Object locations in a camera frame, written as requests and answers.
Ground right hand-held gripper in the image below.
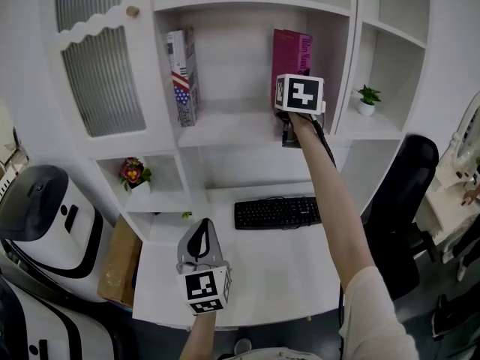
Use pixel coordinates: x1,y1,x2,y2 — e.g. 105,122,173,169
272,73,327,149

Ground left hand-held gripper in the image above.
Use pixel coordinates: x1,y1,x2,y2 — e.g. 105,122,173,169
175,218,233,317

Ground magenta book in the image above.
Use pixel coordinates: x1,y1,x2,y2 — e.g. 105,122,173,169
271,28,314,109

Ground person's right forearm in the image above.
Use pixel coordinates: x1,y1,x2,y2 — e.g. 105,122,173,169
289,112,377,289

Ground person's left forearm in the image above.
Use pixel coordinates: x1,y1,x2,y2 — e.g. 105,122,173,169
179,310,219,360

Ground striped flag print book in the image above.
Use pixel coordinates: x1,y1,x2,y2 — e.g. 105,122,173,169
166,27,201,128

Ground green potted plant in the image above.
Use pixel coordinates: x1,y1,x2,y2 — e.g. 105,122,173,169
355,84,383,118

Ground brown cardboard box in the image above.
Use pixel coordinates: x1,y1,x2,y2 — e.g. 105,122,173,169
97,214,144,309

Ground black keyboard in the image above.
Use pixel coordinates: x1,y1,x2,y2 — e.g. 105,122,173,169
234,196,323,231

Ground pink potted flowers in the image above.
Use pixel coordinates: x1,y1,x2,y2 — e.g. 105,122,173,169
118,157,153,195

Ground white machine with grey top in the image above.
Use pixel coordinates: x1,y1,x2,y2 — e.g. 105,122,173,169
0,164,116,281

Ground black office chair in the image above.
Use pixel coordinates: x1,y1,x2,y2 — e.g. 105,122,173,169
359,134,440,302

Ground white and black machine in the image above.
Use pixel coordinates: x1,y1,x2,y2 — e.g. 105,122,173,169
0,275,114,360

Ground white oval vanity mirror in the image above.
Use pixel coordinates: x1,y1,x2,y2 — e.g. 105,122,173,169
442,91,480,173

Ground white vanity table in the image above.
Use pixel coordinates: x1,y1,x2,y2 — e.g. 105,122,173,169
423,151,480,240

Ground person's cream shirt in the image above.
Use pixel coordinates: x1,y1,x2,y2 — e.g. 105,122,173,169
219,265,419,360

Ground white cabinet door with knob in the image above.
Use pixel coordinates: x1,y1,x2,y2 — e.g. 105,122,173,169
39,0,179,160

